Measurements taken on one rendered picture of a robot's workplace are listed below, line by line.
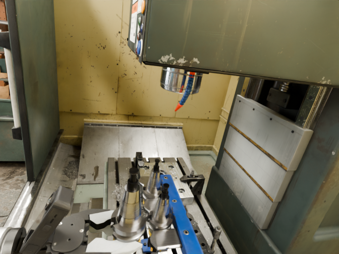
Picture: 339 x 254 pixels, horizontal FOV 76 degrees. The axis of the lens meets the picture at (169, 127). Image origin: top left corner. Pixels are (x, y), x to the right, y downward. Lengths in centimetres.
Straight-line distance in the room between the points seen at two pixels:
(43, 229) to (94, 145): 147
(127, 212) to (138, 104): 159
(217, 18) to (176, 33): 10
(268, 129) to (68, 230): 87
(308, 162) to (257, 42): 56
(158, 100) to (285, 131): 122
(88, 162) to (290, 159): 134
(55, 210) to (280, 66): 58
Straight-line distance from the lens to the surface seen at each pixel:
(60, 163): 183
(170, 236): 58
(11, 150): 297
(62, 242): 43
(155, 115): 198
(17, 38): 118
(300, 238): 113
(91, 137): 189
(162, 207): 56
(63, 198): 38
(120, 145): 184
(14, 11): 118
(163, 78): 82
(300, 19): 65
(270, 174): 107
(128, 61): 183
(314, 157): 97
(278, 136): 102
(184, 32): 50
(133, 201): 38
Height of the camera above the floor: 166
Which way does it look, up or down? 23 degrees down
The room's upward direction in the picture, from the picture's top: 9 degrees clockwise
